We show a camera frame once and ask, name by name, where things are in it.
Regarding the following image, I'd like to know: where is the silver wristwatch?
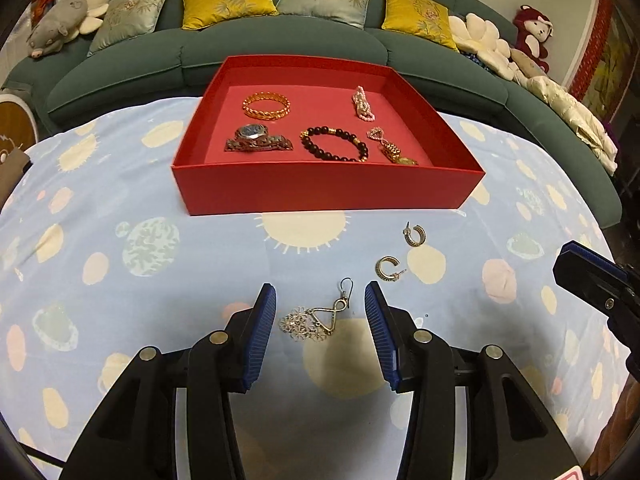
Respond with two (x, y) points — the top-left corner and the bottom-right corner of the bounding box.
(223, 124), (293, 153)

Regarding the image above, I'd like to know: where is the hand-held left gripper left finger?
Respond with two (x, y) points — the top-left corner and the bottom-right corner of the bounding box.
(59, 282), (278, 480)

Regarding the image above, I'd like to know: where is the black bead bracelet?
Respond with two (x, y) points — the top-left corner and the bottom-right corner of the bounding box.
(299, 125), (371, 163)

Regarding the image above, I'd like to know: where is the red gold wall hanging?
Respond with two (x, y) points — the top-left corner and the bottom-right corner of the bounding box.
(567, 0), (633, 121)

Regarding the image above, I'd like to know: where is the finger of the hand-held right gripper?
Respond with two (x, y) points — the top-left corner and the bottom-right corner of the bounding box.
(552, 241), (640, 376)

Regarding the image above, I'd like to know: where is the grey pig plush toy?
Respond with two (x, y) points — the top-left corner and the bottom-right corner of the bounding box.
(26, 0), (90, 59)

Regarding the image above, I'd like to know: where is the red monkey plush toy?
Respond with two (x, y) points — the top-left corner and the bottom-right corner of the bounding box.
(511, 4), (555, 75)

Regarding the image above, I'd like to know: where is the red cardboard box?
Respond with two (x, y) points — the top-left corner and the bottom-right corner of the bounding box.
(171, 55), (487, 217)

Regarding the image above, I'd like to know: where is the blue planet print tablecloth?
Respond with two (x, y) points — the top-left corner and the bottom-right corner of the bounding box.
(0, 95), (640, 480)

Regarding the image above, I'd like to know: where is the gold chain bangle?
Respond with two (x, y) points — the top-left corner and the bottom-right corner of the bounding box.
(242, 91), (292, 122)

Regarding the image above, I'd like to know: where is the green sofa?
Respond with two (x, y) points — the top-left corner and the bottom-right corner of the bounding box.
(0, 0), (623, 228)

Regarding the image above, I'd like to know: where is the gold wristwatch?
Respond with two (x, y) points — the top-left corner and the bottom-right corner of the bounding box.
(377, 141), (420, 167)

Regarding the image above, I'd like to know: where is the silver hoop earring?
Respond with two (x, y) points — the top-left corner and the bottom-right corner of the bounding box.
(376, 256), (407, 281)
(402, 222), (428, 248)

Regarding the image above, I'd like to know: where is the white flower cushion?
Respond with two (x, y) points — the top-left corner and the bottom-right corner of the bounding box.
(447, 11), (521, 82)

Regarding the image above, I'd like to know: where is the white machine with wooden disc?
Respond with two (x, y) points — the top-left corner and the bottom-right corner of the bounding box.
(0, 89), (38, 151)

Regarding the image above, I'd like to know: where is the cream folded blanket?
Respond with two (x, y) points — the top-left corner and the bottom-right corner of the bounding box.
(525, 75), (619, 176)

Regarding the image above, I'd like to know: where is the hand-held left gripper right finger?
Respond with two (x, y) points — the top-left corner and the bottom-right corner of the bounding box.
(363, 280), (583, 480)

